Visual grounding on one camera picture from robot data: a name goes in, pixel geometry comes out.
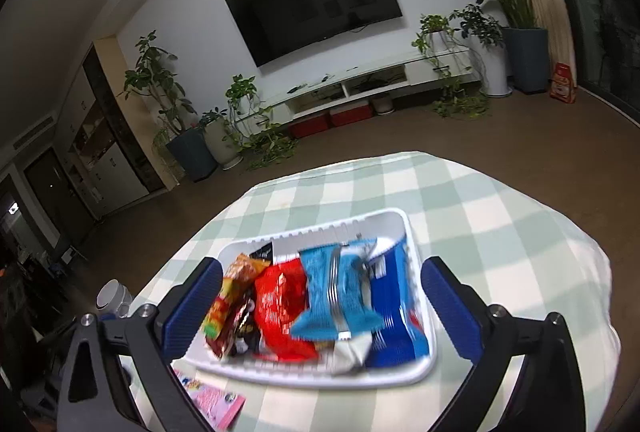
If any trailing vine plant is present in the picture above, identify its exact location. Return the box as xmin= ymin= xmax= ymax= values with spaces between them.
xmin=225 ymin=74 xmax=301 ymax=170

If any tall plant in dark pot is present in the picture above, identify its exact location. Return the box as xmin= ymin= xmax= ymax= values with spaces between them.
xmin=406 ymin=0 xmax=551 ymax=93

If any red storage box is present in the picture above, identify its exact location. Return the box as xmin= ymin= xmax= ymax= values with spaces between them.
xmin=329 ymin=102 xmax=375 ymax=127
xmin=289 ymin=114 xmax=331 ymax=140

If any built-in display cabinet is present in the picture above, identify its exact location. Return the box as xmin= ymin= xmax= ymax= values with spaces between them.
xmin=55 ymin=39 xmax=168 ymax=217

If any black snack packet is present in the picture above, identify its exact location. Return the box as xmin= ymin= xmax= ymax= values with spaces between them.
xmin=207 ymin=244 xmax=275 ymax=358

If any leafy plant in white pot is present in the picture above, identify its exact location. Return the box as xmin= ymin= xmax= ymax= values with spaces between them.
xmin=450 ymin=4 xmax=513 ymax=97

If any pink snack packet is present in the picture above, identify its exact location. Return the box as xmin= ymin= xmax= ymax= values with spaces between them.
xmin=175 ymin=369 xmax=247 ymax=430

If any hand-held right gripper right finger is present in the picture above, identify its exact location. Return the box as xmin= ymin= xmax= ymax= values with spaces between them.
xmin=421 ymin=256 xmax=587 ymax=432

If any dark glass door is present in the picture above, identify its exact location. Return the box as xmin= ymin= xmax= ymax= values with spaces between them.
xmin=530 ymin=0 xmax=640 ymax=123

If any dark blue snack packet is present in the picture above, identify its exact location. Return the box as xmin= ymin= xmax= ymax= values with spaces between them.
xmin=360 ymin=237 xmax=431 ymax=368

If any white plastic tray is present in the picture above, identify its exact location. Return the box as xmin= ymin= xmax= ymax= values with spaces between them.
xmin=172 ymin=208 xmax=437 ymax=388

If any trailing plant on cabinet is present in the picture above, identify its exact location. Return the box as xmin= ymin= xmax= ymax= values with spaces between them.
xmin=412 ymin=14 xmax=491 ymax=120

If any black wall television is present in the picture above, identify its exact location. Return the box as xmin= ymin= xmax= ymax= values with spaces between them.
xmin=225 ymin=0 xmax=404 ymax=68

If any large white snack packet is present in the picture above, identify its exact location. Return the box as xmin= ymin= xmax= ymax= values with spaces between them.
xmin=332 ymin=334 xmax=373 ymax=375

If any white round appliance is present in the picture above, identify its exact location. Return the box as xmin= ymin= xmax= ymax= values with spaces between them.
xmin=96 ymin=279 xmax=135 ymax=317

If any small plant in grey pot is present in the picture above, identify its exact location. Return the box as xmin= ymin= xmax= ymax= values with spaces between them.
xmin=199 ymin=109 xmax=244 ymax=170

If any tree plant in dark pot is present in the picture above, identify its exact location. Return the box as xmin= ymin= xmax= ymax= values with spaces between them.
xmin=120 ymin=30 xmax=218 ymax=183

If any red snack packet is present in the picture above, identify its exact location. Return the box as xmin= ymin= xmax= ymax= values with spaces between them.
xmin=252 ymin=260 xmax=321 ymax=363

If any orange yellow snack packet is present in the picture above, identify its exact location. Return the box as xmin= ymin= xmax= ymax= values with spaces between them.
xmin=202 ymin=253 xmax=271 ymax=338

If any light blue snack packet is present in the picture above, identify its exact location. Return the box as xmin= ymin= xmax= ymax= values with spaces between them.
xmin=290 ymin=239 xmax=383 ymax=343

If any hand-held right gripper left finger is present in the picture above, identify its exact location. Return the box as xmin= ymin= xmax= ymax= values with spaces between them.
xmin=55 ymin=257 xmax=224 ymax=432

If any green white checked tablecloth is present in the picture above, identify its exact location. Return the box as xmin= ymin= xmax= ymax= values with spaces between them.
xmin=127 ymin=152 xmax=623 ymax=432

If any white television cabinet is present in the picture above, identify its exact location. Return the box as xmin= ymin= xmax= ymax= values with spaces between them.
xmin=250 ymin=52 xmax=476 ymax=133

